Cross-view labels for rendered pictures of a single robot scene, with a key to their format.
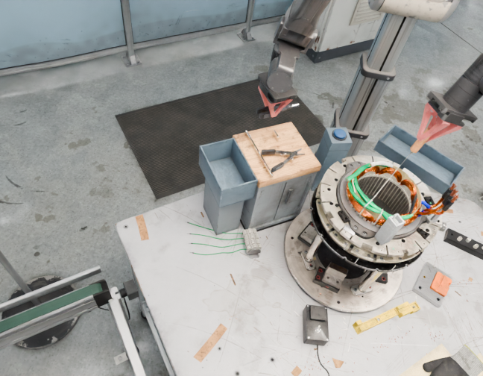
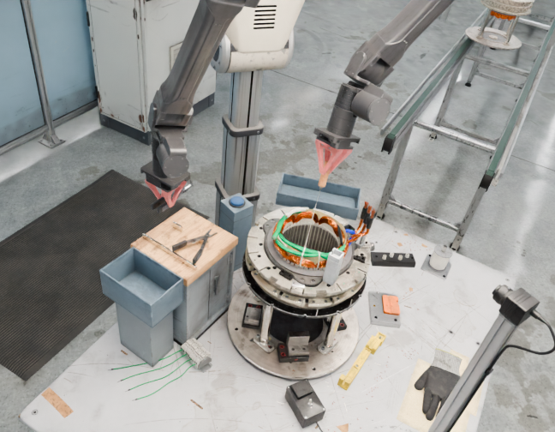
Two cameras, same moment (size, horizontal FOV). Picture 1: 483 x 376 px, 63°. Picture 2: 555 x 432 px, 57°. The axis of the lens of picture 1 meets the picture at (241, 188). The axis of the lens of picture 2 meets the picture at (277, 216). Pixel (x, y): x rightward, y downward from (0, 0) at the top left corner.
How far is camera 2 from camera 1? 0.25 m
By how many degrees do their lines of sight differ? 23
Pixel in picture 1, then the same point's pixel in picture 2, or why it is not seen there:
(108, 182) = not seen: outside the picture
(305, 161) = (220, 240)
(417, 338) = (396, 364)
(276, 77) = (171, 163)
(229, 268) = (186, 394)
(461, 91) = (340, 119)
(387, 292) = (351, 336)
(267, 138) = (170, 232)
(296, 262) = (253, 351)
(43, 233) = not seen: outside the picture
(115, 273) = not seen: outside the picture
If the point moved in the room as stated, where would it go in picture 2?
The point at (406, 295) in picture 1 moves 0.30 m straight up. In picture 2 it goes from (367, 330) to (394, 259)
